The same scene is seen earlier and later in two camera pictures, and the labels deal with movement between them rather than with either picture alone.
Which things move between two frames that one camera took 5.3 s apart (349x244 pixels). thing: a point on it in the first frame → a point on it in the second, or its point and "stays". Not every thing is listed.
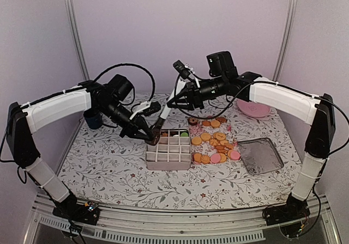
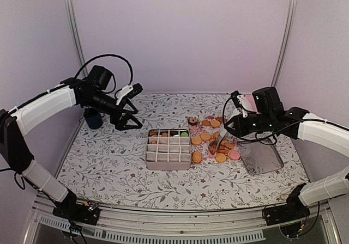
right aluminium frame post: x=287 y=34 stays
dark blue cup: x=93 y=118 stays
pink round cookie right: x=235 y=155 stays
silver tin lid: x=260 y=155 stays
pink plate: x=254 y=109 stays
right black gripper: x=194 y=101 → x=239 y=126
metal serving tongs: x=155 y=135 → x=214 y=145
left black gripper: x=137 y=124 → x=120 y=123
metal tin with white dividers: x=172 y=151 stays
